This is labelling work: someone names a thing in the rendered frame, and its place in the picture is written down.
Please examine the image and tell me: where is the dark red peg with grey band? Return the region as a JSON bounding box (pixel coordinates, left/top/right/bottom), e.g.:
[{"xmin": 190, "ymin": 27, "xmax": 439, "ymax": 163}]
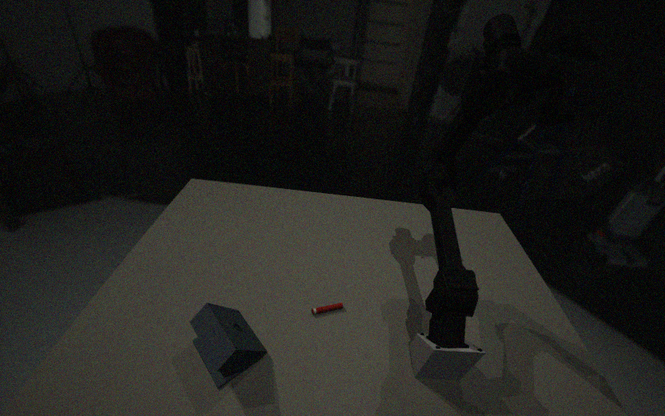
[{"xmin": 312, "ymin": 303, "xmax": 343, "ymax": 314}]

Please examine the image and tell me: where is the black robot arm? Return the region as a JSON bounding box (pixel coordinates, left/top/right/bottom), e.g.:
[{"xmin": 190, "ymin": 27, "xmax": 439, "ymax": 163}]
[{"xmin": 418, "ymin": 13, "xmax": 542, "ymax": 349}]

